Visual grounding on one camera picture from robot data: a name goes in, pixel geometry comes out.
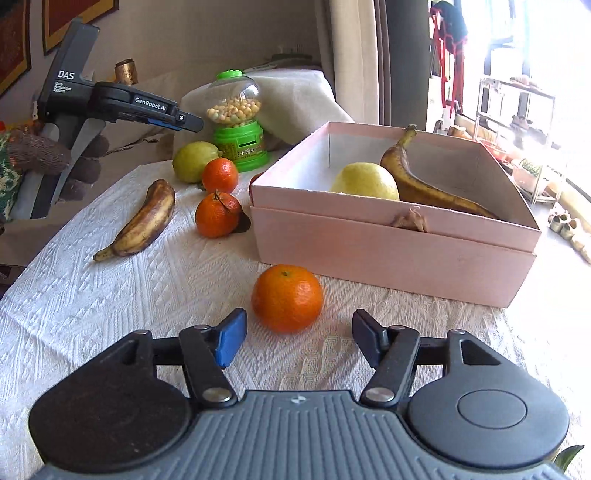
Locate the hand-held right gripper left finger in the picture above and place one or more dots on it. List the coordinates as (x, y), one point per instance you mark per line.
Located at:
(231, 339)

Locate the yellow-green lemon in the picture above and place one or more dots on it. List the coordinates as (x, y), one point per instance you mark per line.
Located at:
(191, 161)

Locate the white shoe rack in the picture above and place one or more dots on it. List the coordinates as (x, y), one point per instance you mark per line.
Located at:
(521, 120)

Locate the long brown banana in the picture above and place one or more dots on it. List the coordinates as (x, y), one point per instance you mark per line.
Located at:
(429, 184)

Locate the brass ornament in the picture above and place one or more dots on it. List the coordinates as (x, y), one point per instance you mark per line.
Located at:
(125, 71)

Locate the green leaf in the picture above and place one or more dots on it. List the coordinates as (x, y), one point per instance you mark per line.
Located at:
(569, 457)

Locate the white sofa cover cloth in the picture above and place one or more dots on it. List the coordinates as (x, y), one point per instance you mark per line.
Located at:
(295, 106)

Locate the shoes on floor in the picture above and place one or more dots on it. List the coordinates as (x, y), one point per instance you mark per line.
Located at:
(568, 228)

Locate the pink cardboard box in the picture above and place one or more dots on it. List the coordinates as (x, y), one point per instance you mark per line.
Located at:
(369, 249)

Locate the grey curtain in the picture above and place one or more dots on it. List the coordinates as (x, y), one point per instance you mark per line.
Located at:
(369, 60)

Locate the large tangerine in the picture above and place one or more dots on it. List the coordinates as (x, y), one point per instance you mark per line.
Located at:
(286, 297)

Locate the wide framed picture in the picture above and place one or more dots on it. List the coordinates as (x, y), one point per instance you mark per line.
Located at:
(74, 18)

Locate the brown spotted banana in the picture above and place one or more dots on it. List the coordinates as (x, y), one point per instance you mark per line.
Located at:
(143, 221)

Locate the dark and red hanging garment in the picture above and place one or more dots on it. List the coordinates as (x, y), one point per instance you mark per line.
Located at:
(452, 23)

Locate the person's left hand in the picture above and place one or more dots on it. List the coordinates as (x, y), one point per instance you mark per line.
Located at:
(39, 150)

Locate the red apple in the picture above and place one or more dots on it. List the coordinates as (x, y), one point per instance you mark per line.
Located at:
(255, 187)

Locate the tangerine with stem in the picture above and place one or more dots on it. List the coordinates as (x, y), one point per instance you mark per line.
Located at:
(217, 216)

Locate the green candy dispenser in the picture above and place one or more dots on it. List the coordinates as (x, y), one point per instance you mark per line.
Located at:
(236, 124)

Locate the beige ribbon bow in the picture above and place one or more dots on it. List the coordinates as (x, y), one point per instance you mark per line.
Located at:
(411, 220)

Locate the yellow pear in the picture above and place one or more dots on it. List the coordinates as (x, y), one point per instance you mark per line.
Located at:
(364, 182)

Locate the narrow framed picture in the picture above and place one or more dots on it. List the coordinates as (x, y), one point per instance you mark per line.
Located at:
(11, 41)

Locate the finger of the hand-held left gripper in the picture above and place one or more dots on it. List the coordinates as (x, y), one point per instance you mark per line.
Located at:
(187, 123)

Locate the potted plant in white pot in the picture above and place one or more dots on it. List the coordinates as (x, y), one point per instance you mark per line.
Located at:
(528, 173)

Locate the small tangerine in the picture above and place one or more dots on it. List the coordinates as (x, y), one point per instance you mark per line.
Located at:
(220, 175)

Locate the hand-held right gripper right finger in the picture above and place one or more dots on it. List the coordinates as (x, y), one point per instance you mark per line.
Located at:
(364, 337)

